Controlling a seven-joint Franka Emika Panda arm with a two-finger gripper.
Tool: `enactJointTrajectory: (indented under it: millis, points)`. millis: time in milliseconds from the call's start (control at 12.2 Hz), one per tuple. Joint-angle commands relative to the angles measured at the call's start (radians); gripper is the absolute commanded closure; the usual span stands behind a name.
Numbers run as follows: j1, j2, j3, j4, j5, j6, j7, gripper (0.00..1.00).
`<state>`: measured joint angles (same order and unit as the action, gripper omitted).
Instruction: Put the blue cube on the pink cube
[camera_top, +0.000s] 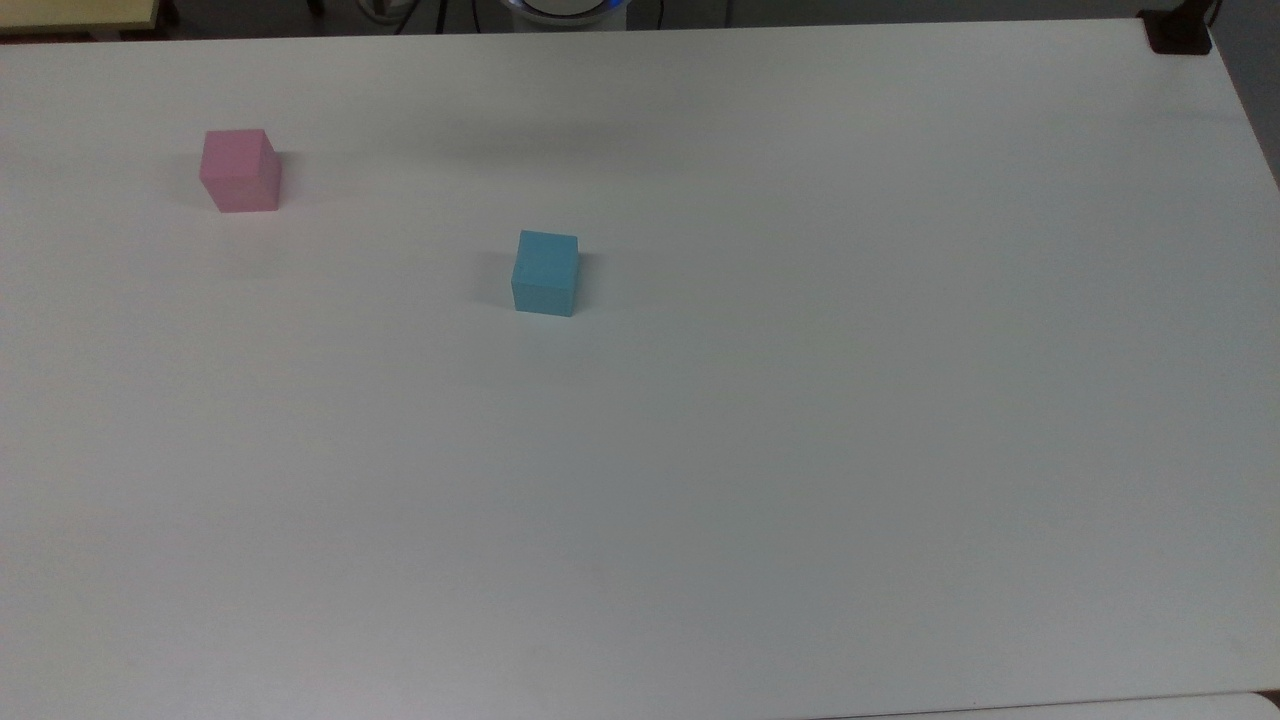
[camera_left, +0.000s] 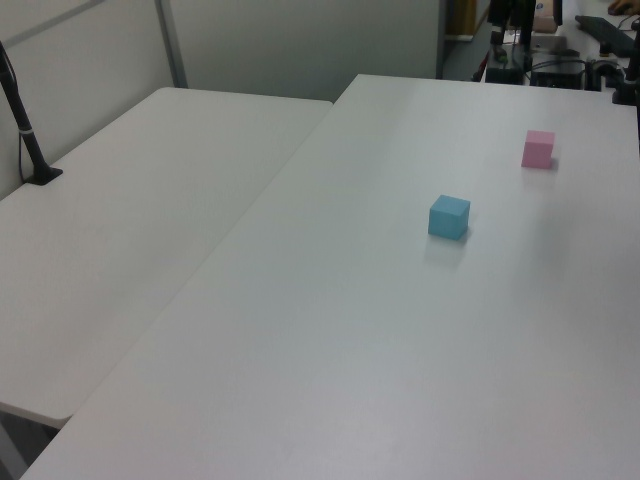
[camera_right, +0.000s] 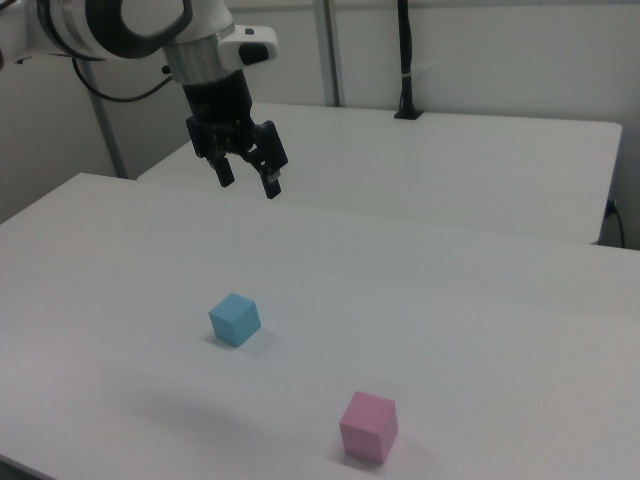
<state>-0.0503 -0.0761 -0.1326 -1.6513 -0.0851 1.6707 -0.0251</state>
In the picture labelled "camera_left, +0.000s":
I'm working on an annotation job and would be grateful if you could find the dark Franka gripper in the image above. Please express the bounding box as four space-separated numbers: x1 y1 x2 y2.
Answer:
487 0 537 57

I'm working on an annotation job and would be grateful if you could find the blue cube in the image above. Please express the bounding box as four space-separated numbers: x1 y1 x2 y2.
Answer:
427 194 472 241

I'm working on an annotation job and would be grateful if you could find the pink cube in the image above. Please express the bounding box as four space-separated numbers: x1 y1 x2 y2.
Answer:
520 129 557 170

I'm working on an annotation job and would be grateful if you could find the small black electronics box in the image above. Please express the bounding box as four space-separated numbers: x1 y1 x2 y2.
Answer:
486 64 524 84

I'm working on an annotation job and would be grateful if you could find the yellow board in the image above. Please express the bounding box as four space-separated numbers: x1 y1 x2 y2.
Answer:
444 0 477 39

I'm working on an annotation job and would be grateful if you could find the large black electronics box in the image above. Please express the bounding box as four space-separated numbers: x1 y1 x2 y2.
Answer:
531 59 587 91

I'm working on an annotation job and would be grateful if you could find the black keyboard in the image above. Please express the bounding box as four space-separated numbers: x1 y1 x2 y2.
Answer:
574 14 637 57

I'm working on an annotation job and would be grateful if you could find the grey table leg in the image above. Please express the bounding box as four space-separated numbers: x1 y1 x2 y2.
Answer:
0 413 27 480

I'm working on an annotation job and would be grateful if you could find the black table clamp mount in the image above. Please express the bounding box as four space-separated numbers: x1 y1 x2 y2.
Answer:
611 29 640 106

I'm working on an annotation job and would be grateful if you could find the grey partition frame post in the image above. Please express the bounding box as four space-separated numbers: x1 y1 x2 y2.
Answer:
153 0 189 90

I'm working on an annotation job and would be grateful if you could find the black camera stand pole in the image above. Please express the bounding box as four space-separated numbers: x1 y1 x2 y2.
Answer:
0 40 64 188

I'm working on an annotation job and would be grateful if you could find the thin black stand cable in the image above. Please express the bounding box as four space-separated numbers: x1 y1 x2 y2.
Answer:
3 49 32 184

